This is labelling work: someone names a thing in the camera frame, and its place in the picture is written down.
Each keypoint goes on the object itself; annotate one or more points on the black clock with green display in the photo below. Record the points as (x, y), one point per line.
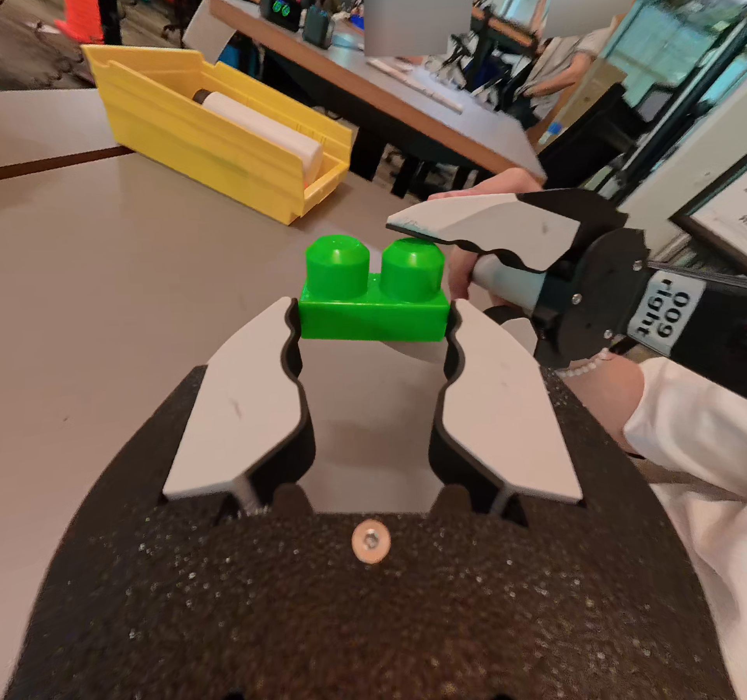
(280, 7)

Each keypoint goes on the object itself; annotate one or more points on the paper sheet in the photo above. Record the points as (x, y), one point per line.
(420, 84)

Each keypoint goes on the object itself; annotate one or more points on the green plastic object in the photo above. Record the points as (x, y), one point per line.
(374, 309)

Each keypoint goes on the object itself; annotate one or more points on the small black box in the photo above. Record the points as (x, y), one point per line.
(318, 28)

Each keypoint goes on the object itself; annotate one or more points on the person's right forearm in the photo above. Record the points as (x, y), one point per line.
(607, 397)

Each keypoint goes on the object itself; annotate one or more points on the white cylinder with black cap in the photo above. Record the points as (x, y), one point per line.
(263, 134)

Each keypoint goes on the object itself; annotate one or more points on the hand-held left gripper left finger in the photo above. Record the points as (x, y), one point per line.
(234, 420)

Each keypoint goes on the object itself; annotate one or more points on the orange traffic cone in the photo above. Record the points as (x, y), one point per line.
(79, 0)

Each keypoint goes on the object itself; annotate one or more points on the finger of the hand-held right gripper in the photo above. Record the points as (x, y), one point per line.
(490, 228)
(514, 286)

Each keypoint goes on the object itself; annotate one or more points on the person's right hand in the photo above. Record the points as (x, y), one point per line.
(461, 268)

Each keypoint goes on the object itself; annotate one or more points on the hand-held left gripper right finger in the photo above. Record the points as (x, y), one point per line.
(508, 426)

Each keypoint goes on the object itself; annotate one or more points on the grey desk with wooden edge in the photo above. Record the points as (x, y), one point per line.
(444, 105)

